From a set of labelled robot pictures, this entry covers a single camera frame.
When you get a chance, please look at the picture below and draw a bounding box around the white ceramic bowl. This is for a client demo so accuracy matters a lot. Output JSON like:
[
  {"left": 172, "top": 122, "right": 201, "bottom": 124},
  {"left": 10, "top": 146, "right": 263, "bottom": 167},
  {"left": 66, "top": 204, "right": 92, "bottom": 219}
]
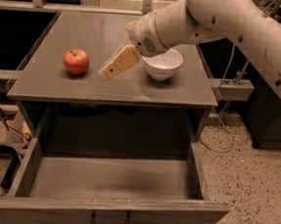
[{"left": 142, "top": 49, "right": 183, "bottom": 80}]

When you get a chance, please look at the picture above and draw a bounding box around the grey side bracket block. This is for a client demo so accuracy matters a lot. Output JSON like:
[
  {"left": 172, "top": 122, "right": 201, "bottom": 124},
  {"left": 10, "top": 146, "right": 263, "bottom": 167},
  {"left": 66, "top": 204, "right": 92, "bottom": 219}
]
[{"left": 210, "top": 78, "right": 254, "bottom": 102}]

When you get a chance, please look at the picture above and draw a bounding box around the open grey top drawer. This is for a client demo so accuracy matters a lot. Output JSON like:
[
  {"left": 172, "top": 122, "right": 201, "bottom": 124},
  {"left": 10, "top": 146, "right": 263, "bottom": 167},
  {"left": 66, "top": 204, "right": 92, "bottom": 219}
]
[{"left": 0, "top": 101, "right": 238, "bottom": 224}]

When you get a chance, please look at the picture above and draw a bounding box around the metal diagonal rod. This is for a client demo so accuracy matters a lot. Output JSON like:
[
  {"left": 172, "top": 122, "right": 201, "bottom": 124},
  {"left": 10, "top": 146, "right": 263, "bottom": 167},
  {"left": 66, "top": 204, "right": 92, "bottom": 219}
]
[{"left": 219, "top": 61, "right": 249, "bottom": 118}]

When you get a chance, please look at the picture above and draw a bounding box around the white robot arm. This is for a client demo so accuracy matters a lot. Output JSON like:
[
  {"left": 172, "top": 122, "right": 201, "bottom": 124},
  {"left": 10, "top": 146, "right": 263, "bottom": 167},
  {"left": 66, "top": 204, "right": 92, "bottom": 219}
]
[{"left": 99, "top": 0, "right": 281, "bottom": 100}]

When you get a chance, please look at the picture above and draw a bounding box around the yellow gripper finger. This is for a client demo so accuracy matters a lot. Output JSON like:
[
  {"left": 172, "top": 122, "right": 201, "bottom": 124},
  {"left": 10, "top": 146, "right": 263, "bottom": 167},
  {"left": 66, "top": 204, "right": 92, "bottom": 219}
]
[
  {"left": 98, "top": 44, "right": 141, "bottom": 80},
  {"left": 107, "top": 44, "right": 124, "bottom": 63}
]

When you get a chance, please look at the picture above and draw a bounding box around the grey left side bracket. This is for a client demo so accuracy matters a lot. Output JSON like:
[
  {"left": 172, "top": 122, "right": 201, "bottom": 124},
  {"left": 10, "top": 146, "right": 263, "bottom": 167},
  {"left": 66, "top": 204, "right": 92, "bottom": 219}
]
[{"left": 0, "top": 69, "right": 22, "bottom": 93}]

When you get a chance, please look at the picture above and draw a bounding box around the red apple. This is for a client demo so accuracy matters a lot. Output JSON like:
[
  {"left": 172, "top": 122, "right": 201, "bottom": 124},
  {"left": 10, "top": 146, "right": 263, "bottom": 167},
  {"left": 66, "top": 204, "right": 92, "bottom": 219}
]
[{"left": 63, "top": 48, "right": 90, "bottom": 76}]

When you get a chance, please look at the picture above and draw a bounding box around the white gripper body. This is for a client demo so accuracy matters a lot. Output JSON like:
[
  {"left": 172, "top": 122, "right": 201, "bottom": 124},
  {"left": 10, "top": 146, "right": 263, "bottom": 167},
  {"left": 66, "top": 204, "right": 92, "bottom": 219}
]
[{"left": 125, "top": 11, "right": 167, "bottom": 58}]

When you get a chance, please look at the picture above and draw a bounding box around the black cable on left floor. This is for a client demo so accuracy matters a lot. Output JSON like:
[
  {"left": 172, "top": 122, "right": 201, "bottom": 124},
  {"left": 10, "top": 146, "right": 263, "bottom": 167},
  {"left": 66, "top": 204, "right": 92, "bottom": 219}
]
[{"left": 0, "top": 85, "right": 35, "bottom": 142}]

